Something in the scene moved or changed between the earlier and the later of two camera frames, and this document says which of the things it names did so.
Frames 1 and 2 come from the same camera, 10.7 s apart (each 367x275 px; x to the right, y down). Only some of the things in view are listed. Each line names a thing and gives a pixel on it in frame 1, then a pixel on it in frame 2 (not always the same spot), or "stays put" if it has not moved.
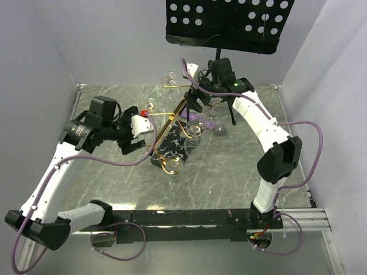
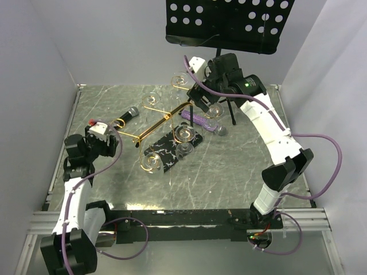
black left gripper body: [120, 129] -> [96, 146]
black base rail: [185, 226] stays put
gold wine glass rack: [169, 126] -> [118, 124]
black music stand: [253, 26] stays put
